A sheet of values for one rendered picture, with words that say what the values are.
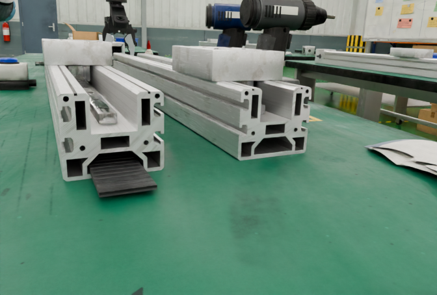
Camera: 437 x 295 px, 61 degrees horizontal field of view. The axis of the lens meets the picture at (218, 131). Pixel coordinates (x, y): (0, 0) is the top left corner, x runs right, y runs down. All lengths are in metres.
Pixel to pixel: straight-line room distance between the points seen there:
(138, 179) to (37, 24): 11.99
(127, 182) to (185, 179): 0.06
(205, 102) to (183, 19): 12.04
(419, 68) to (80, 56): 1.64
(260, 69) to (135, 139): 0.21
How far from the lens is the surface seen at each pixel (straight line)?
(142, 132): 0.38
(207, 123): 0.51
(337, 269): 0.26
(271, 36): 0.71
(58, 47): 0.68
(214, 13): 0.89
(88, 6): 12.24
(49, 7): 12.28
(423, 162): 0.49
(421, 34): 3.78
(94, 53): 0.69
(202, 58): 0.50
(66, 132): 0.37
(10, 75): 1.01
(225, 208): 0.32
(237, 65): 0.49
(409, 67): 2.06
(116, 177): 0.36
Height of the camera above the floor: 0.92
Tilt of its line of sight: 14 degrees down
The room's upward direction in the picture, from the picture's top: 2 degrees clockwise
